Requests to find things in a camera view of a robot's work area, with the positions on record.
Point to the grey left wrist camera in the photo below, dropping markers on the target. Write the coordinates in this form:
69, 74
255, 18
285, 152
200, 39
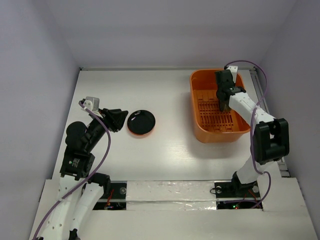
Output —
91, 103

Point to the orange plastic plate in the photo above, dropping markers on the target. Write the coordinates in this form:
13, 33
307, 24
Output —
140, 135

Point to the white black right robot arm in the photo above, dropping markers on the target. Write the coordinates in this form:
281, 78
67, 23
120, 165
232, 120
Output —
245, 178

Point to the aluminium rail right side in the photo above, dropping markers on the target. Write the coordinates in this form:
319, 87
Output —
269, 136

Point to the blue patterned plate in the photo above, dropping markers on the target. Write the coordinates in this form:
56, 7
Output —
224, 106

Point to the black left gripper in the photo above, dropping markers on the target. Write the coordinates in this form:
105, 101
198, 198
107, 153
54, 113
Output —
114, 117

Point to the silver tape covered board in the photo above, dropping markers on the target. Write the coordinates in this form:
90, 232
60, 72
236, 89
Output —
170, 196

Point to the dark brown plate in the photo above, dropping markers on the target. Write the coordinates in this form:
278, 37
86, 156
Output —
141, 121

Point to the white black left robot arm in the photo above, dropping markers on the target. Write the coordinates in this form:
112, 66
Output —
80, 187

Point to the orange plastic dish rack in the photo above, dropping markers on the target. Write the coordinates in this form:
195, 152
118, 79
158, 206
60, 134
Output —
210, 125

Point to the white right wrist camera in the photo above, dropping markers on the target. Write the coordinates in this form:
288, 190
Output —
233, 69

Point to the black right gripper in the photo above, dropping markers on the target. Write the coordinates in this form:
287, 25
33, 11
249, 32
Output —
223, 77

